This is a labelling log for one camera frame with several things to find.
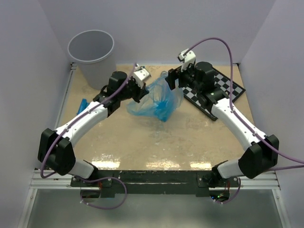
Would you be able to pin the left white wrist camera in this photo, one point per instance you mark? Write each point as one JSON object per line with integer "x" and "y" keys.
{"x": 141, "y": 75}

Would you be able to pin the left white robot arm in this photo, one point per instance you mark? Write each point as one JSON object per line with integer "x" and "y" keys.
{"x": 56, "y": 146}

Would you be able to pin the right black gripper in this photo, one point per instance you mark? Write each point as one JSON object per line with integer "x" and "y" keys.
{"x": 173, "y": 74}

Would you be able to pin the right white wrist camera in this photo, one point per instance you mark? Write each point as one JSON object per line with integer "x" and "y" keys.
{"x": 187, "y": 58}

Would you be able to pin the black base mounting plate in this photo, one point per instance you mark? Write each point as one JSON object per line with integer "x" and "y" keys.
{"x": 198, "y": 183}

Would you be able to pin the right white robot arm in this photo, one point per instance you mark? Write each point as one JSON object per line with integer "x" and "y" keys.
{"x": 259, "y": 155}

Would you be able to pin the grey plastic trash bin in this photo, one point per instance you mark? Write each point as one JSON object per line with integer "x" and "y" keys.
{"x": 93, "y": 52}

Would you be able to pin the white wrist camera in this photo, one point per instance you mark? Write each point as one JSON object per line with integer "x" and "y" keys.
{"x": 141, "y": 75}
{"x": 187, "y": 58}

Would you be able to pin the blue plastic trash bag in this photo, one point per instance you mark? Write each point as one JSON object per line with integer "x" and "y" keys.
{"x": 160, "y": 102}

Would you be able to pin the left aluminium rail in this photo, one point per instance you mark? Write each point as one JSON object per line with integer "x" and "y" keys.
{"x": 72, "y": 69}

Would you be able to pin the black and silver chessboard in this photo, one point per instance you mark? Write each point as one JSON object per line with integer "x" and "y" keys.
{"x": 222, "y": 82}

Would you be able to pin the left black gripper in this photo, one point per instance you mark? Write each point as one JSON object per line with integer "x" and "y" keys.
{"x": 143, "y": 91}

